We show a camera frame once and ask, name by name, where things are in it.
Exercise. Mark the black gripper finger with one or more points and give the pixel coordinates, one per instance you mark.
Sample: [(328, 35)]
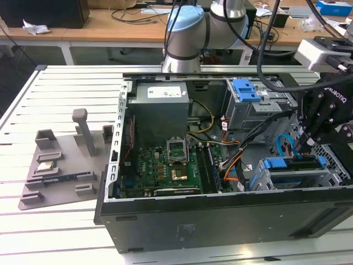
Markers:
[(328, 124), (310, 113)]

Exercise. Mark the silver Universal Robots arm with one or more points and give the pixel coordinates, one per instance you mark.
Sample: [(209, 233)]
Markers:
[(187, 36)]

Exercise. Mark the metal disk bay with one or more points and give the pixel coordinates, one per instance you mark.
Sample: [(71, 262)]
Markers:
[(262, 179)]

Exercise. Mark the metal optical drive cage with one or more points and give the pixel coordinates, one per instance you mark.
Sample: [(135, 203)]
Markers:
[(248, 116)]

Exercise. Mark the small white box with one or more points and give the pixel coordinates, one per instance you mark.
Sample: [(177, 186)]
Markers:
[(344, 27)]

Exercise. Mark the blue plastic drive latch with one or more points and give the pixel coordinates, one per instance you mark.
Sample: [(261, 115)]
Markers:
[(245, 91)]

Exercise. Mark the crumpled clear plastic bag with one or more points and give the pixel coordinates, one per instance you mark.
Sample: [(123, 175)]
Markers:
[(309, 22)]

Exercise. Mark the blue cardboard box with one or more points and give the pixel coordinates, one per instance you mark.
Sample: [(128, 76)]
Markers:
[(336, 7)]

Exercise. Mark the grey flat laptop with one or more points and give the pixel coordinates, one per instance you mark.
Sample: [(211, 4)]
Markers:
[(300, 11)]

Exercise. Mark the black pen cup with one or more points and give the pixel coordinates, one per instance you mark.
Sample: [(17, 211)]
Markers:
[(282, 20)]

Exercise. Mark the RAM stick in slot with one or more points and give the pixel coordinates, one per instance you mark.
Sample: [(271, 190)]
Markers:
[(215, 168)]

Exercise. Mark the CPU socket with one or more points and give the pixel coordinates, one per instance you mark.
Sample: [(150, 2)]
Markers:
[(177, 150)]

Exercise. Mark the black open PC case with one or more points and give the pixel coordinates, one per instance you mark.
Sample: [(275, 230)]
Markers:
[(209, 220)]

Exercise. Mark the grey power supply unit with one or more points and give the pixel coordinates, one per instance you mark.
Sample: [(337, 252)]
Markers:
[(160, 116)]

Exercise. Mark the green motherboard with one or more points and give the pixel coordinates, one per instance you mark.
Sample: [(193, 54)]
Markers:
[(154, 171)]

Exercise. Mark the wooden desk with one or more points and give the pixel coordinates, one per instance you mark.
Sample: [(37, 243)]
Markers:
[(82, 34)]

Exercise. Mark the grey parts rack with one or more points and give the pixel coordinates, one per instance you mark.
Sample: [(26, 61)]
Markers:
[(66, 179)]

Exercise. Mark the RAM stick with blue label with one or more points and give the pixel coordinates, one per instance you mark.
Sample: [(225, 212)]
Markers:
[(60, 178)]

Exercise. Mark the silver CPU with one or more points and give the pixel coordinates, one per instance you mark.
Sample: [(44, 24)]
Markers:
[(47, 166)]

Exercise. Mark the large black box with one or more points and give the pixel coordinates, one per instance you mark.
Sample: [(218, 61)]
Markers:
[(41, 13)]

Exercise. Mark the crumpled white paper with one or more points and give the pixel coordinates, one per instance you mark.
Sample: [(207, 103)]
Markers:
[(34, 27)]

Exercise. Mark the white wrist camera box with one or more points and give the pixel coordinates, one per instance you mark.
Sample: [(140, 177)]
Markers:
[(317, 55)]

